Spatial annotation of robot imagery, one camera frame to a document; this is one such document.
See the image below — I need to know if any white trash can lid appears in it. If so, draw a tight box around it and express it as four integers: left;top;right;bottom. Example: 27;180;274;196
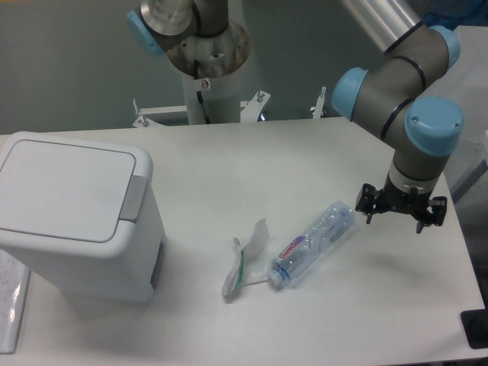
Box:
1;139;136;242

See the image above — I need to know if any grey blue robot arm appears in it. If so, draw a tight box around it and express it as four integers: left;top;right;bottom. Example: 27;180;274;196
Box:
127;1;464;231

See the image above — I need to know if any white plastic trash can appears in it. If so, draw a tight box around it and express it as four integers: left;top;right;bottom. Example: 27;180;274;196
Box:
1;132;165;303

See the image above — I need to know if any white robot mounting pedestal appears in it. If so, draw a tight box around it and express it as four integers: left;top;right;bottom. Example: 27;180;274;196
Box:
166;18;252;125

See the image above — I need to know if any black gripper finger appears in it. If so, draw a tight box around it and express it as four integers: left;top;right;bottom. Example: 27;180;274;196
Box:
415;196;448;234
355;183;385;224

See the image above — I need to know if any black cable on pedestal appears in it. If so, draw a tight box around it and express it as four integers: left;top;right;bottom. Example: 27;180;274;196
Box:
192;59;212;125

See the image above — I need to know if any crumpled white plastic wrapper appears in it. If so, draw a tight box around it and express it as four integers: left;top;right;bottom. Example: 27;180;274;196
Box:
221;219;270;299

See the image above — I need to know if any crushed clear plastic bottle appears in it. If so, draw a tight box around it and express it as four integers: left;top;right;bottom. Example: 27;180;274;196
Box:
267;201;355;290

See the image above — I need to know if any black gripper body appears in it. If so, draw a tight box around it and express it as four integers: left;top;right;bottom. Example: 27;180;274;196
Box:
375;185;429;218

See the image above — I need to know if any white pedestal base frame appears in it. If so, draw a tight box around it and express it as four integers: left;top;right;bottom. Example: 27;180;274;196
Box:
131;85;329;129

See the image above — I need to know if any black device at table edge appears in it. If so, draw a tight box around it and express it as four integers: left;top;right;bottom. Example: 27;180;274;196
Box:
461;309;487;349

